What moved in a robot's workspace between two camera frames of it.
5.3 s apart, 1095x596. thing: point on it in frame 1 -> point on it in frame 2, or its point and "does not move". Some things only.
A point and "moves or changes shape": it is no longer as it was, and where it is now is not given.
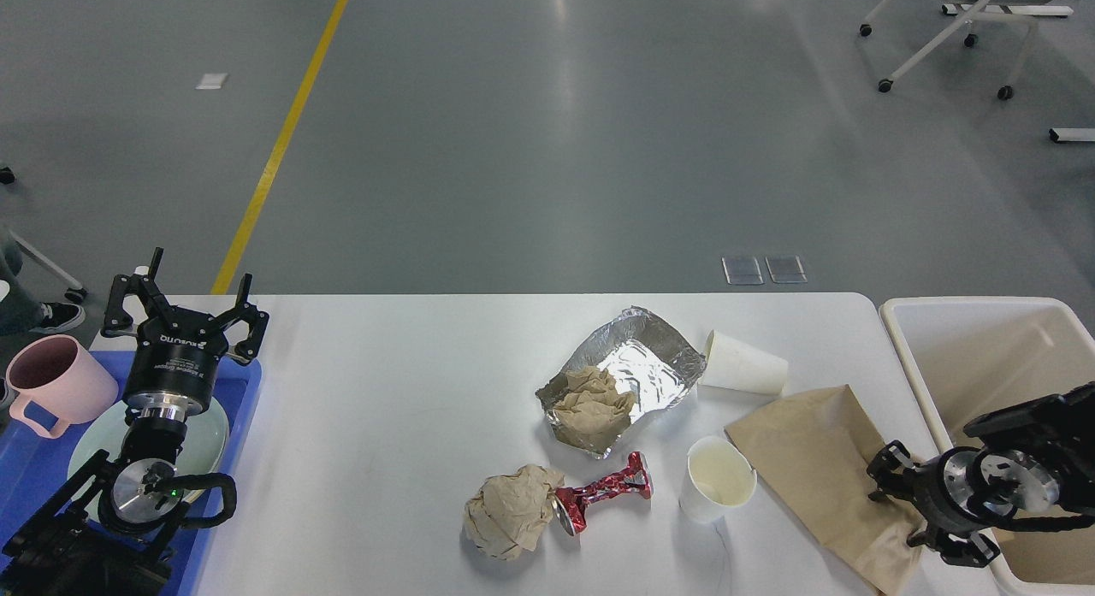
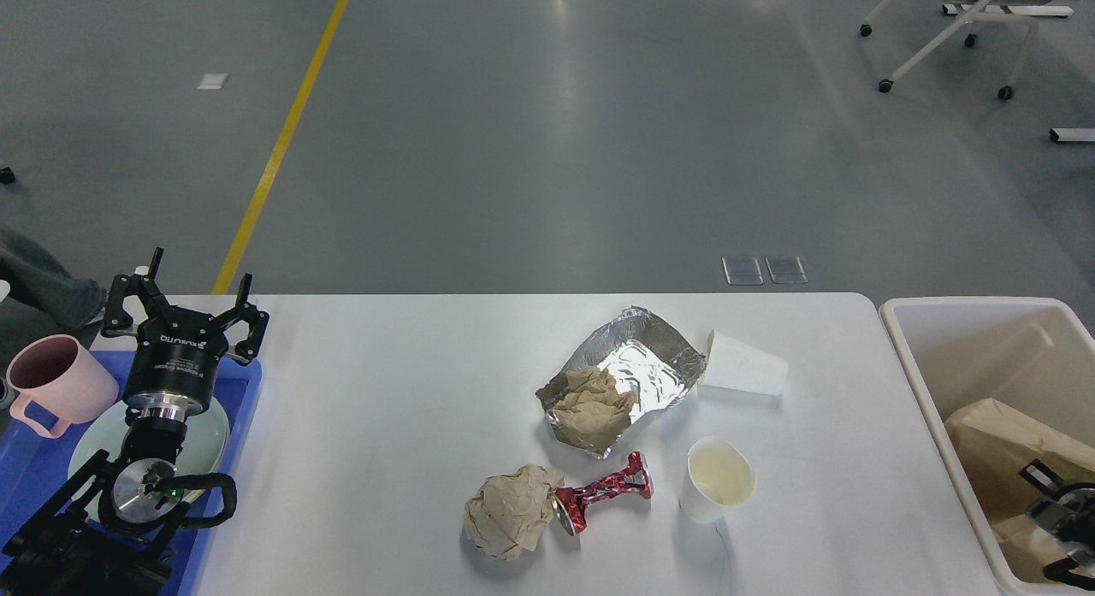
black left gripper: [172, 367] does not move
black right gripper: [940, 489] -> [1069, 517]
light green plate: [203, 449] does not move
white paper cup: [718, 479] does not move
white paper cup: [733, 364] does not move
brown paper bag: [815, 453] moves or changes shape
